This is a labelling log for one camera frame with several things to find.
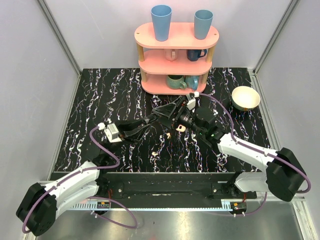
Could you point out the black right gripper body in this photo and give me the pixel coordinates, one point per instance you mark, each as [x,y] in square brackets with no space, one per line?
[183,117]

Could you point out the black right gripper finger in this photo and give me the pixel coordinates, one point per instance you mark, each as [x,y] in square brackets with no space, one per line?
[155,115]
[169,123]

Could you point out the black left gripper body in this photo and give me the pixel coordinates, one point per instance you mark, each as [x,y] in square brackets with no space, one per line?
[122,130]

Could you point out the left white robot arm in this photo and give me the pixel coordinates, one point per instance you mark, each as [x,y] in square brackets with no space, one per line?
[43,204]

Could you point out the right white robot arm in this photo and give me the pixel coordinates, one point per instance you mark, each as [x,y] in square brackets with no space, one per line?
[280,173]

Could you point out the white earbud charging case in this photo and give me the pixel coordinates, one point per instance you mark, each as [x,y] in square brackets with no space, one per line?
[180,128]

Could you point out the teal glazed ceramic mug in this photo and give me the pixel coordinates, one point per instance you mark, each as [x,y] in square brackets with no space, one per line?
[176,82]

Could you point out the light blue butterfly mug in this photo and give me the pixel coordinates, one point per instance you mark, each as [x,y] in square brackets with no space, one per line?
[192,82]

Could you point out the pink three-tier shelf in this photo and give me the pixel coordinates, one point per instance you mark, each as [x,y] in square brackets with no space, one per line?
[155,68]

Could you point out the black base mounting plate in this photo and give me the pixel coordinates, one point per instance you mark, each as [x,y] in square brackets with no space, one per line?
[215,185]

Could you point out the pink ceramic mug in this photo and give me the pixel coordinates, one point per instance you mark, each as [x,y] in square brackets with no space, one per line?
[171,54]

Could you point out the dark blue ceramic mug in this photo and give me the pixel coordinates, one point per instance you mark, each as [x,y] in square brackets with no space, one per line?
[194,54]

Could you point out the cream ceramic bowl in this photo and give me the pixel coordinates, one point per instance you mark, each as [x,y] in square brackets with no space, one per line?
[245,98]

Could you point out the right blue plastic tumbler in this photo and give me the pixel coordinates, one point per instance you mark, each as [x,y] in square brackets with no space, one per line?
[202,23]

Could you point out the blue plastic tumbler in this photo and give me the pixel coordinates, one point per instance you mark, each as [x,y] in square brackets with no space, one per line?
[161,20]
[202,23]

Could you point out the left blue plastic tumbler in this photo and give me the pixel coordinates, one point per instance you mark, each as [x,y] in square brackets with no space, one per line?
[161,20]

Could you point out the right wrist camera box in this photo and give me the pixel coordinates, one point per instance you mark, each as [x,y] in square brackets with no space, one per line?
[191,102]

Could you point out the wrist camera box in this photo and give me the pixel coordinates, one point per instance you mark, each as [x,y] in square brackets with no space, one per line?
[191,102]
[112,133]

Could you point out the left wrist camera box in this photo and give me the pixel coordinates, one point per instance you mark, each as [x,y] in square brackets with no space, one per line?
[112,133]

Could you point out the aluminium frame post left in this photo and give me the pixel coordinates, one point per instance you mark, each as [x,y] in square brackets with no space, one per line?
[59,36]

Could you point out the aluminium frame post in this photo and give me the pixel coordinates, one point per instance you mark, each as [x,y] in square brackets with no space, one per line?
[276,34]
[59,36]

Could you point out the aluminium frame post right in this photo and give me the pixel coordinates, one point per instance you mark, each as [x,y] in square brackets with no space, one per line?
[276,34]

